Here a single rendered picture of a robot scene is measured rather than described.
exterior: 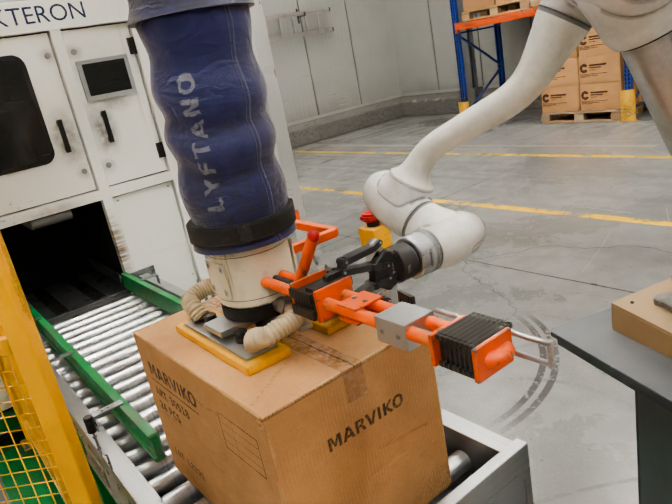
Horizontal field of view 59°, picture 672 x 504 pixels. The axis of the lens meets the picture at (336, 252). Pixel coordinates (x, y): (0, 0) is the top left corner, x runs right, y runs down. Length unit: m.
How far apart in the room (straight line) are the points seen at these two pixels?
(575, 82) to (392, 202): 7.89
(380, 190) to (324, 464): 0.58
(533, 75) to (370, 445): 0.75
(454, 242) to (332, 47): 10.99
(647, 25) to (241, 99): 0.66
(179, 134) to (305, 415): 0.56
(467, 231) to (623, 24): 0.48
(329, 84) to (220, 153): 10.89
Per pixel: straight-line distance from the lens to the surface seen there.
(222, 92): 1.13
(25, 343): 1.55
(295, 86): 11.54
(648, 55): 1.04
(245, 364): 1.16
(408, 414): 1.25
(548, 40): 1.17
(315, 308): 1.05
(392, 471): 1.27
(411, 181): 1.29
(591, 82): 8.98
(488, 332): 0.82
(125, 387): 2.26
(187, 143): 1.16
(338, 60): 12.18
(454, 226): 1.24
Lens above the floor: 1.48
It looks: 18 degrees down
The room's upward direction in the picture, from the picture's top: 11 degrees counter-clockwise
